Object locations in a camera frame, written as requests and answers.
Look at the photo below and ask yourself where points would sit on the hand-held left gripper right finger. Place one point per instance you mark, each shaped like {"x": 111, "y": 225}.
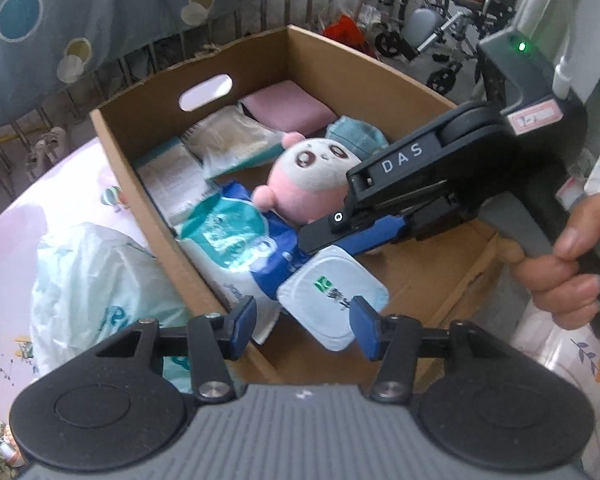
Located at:
{"x": 367, "y": 327}

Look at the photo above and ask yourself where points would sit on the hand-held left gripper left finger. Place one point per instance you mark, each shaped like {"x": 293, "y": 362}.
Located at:
{"x": 245, "y": 320}

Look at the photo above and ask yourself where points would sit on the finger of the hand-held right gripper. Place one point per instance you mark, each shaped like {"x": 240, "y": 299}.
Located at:
{"x": 370, "y": 235}
{"x": 400, "y": 165}

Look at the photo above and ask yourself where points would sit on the white yogurt cup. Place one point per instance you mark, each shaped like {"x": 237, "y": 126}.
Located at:
{"x": 330, "y": 290}

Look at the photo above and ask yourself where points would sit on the blue fabric hat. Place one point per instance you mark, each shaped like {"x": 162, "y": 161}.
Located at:
{"x": 355, "y": 135}

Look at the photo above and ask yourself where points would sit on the brown cardboard box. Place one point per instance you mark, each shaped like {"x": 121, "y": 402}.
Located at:
{"x": 430, "y": 285}

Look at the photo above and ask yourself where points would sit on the pink plush toy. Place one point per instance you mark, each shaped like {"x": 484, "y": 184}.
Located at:
{"x": 305, "y": 170}

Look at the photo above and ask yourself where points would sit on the blue tissue packet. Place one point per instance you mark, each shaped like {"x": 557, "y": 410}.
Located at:
{"x": 220, "y": 230}

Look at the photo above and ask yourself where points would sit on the pink sponge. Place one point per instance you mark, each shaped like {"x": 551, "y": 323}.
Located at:
{"x": 290, "y": 105}

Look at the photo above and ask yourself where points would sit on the white green tissue pack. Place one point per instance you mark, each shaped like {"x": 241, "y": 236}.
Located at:
{"x": 230, "y": 135}

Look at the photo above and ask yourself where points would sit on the person's right hand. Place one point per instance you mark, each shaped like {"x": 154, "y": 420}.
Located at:
{"x": 570, "y": 280}

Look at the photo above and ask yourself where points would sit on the red plastic bag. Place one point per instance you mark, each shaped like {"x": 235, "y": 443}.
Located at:
{"x": 345, "y": 32}

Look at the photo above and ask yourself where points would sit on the wheelchair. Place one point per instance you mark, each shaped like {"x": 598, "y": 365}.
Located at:
{"x": 430, "y": 20}

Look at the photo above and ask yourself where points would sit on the white plastic bag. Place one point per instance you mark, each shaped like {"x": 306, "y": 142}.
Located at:
{"x": 90, "y": 280}

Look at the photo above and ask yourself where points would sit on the grey blanket with circles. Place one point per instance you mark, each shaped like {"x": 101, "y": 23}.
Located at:
{"x": 105, "y": 10}

